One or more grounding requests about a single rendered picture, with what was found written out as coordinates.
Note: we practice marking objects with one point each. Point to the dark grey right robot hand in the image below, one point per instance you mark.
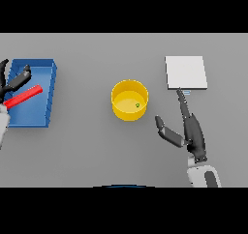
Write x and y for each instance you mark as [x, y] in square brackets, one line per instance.
[190, 131]

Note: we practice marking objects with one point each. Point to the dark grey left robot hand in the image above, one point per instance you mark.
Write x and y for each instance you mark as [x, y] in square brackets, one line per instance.
[14, 81]

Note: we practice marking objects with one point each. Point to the red beaker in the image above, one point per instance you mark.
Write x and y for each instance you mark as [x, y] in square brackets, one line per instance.
[24, 96]

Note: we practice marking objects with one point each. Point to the yellow bowl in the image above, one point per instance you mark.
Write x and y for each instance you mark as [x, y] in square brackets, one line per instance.
[129, 101]

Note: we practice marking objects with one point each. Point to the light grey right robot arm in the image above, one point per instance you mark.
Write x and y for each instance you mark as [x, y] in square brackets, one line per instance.
[202, 175]

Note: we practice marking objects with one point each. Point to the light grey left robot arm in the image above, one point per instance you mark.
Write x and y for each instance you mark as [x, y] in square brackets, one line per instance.
[2, 123]

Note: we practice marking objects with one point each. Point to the green nut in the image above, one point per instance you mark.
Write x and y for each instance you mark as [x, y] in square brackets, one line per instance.
[137, 105]

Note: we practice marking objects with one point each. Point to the pale square scale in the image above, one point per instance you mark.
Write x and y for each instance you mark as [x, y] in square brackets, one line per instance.
[185, 72]

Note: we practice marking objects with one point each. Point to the blue tray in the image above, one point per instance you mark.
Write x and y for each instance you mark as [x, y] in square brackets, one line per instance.
[32, 110]

